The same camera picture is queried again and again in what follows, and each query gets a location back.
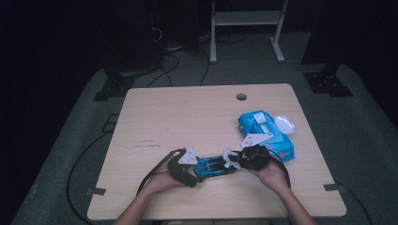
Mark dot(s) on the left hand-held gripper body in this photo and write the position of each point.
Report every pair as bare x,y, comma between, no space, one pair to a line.
178,173

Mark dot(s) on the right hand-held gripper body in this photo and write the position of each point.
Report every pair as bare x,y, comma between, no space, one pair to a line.
255,157

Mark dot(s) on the white wet wipe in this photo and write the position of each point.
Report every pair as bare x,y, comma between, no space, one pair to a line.
228,156

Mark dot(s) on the blue toy car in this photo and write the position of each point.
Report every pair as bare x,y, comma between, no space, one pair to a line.
212,167

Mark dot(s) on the blue wet wipe pack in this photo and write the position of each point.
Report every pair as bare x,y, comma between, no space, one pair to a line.
280,137

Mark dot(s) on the person's left hand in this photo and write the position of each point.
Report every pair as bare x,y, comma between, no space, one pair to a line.
159,184

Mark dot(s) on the person's right hand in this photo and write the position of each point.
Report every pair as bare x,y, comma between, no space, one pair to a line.
273,178

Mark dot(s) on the grey tape strip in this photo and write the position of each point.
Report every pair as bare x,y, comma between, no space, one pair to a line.
333,187
95,191

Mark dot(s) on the white metal stand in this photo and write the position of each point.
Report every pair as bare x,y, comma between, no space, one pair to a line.
247,18

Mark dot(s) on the black floor base plate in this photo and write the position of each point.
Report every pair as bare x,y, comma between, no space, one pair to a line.
114,88
327,82

